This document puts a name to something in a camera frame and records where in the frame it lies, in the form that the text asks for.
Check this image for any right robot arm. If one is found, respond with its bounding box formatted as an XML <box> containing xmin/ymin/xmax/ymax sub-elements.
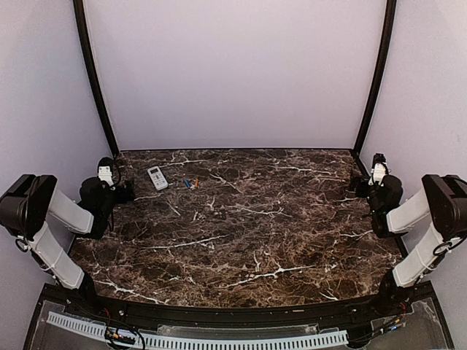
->
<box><xmin>350</xmin><ymin>174</ymin><xmax>466</xmax><ymax>316</ymax></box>

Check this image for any right black frame post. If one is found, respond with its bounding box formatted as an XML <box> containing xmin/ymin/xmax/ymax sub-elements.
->
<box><xmin>352</xmin><ymin>0</ymin><xmax>398</xmax><ymax>158</ymax></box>

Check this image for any black frame post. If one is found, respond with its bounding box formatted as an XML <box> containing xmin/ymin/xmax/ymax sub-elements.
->
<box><xmin>352</xmin><ymin>0</ymin><xmax>398</xmax><ymax>158</ymax></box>
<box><xmin>72</xmin><ymin>0</ymin><xmax>120</xmax><ymax>158</ymax></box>

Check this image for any white slotted cable duct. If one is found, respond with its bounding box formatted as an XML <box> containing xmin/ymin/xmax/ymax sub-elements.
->
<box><xmin>47</xmin><ymin>311</ymin><xmax>349</xmax><ymax>349</ymax></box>

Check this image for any black front rail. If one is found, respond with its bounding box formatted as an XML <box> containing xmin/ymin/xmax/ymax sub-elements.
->
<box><xmin>39</xmin><ymin>283</ymin><xmax>435</xmax><ymax>329</ymax></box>

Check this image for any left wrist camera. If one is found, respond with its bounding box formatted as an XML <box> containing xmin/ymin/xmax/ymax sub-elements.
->
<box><xmin>98</xmin><ymin>157</ymin><xmax>121</xmax><ymax>189</ymax></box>

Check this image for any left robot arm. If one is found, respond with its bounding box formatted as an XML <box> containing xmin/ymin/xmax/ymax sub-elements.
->
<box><xmin>1</xmin><ymin>174</ymin><xmax>136</xmax><ymax>318</ymax></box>

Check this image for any white remote control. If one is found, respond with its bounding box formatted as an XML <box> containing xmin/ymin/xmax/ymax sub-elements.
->
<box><xmin>147</xmin><ymin>166</ymin><xmax>169</xmax><ymax>191</ymax></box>

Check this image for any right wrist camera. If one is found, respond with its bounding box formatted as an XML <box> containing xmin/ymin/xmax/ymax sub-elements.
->
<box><xmin>368</xmin><ymin>153</ymin><xmax>389</xmax><ymax>186</ymax></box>

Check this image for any left black frame post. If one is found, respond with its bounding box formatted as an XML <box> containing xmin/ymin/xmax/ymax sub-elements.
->
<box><xmin>72</xmin><ymin>0</ymin><xmax>120</xmax><ymax>158</ymax></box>

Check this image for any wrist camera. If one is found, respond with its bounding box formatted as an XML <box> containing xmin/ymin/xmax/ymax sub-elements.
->
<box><xmin>98</xmin><ymin>157</ymin><xmax>121</xmax><ymax>189</ymax></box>
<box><xmin>368</xmin><ymin>153</ymin><xmax>389</xmax><ymax>186</ymax></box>

